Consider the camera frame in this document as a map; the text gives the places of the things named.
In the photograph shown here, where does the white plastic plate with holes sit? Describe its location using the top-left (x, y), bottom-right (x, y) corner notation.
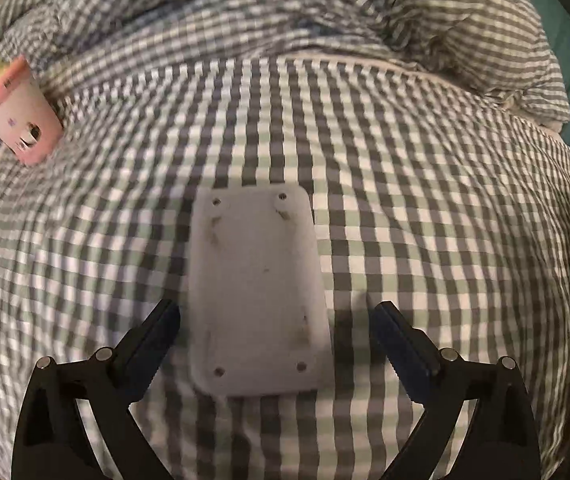
top-left (187, 185), bottom-right (334, 399)

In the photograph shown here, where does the grey gingham duvet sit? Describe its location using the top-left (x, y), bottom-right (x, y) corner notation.
top-left (0, 0), bottom-right (570, 133)

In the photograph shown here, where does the grey gingham bed sheet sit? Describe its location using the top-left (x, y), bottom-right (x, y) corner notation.
top-left (0, 55), bottom-right (570, 480)

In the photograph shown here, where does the pink cup with yellow lid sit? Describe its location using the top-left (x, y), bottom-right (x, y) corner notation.
top-left (0, 57), bottom-right (63, 167)

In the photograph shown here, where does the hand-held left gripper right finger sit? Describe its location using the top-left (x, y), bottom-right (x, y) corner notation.
top-left (372, 301), bottom-right (540, 480)

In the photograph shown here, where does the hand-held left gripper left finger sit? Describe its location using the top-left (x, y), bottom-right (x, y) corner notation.
top-left (11, 299), bottom-right (182, 480)

